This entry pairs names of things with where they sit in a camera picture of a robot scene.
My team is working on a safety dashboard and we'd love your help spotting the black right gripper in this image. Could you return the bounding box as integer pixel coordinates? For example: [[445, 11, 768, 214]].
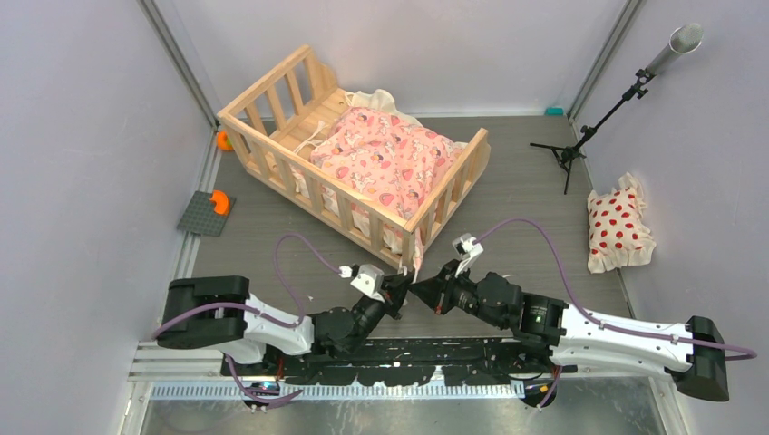
[[409, 259, 508, 330]]

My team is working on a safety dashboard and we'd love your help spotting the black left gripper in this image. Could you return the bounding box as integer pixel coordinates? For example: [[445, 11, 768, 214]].
[[346, 271, 413, 354]]

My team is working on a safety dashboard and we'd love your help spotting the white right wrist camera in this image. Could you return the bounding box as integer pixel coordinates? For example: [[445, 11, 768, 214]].
[[453, 233, 484, 276]]

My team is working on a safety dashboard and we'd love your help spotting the white strawberry print pillow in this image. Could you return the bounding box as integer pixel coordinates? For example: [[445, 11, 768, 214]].
[[587, 172, 657, 274]]

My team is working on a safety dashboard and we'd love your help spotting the grey building block plate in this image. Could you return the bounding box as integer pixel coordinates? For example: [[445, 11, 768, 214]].
[[177, 191, 237, 237]]

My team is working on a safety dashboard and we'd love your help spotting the orange and green toy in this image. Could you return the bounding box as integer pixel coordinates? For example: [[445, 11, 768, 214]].
[[216, 130, 234, 152]]

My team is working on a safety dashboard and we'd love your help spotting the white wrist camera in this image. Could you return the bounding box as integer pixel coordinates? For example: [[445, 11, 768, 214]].
[[453, 233, 484, 276], [351, 264, 385, 303]]

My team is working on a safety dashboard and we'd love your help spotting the small teal block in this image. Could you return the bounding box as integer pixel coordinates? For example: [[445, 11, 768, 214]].
[[544, 107, 565, 116]]

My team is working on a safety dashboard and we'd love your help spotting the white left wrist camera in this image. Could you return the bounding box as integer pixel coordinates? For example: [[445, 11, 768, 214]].
[[351, 264, 385, 303]]

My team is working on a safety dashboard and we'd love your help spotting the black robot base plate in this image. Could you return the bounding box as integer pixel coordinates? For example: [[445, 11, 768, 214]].
[[235, 338, 555, 387]]

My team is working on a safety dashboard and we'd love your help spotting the microphone on black stand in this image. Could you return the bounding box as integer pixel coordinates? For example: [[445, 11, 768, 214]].
[[530, 23, 704, 195]]

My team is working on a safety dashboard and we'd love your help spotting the wooden slatted pet bed frame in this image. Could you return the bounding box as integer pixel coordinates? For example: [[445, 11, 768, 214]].
[[218, 45, 491, 269]]

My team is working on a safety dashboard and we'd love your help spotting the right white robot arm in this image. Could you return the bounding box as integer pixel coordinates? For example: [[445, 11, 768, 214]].
[[409, 260, 730, 402]]

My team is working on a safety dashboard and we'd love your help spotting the pink unicorn print cushion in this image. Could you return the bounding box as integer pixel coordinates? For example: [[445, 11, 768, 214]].
[[293, 89, 467, 220]]

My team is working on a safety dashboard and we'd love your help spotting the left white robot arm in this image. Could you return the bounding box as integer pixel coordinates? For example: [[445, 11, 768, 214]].
[[152, 273, 413, 375]]

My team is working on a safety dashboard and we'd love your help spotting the orange arch toy block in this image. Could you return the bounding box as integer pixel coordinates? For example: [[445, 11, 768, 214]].
[[209, 189, 231, 216]]

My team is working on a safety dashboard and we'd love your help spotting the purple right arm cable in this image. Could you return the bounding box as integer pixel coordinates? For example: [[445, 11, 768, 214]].
[[474, 217, 758, 411]]

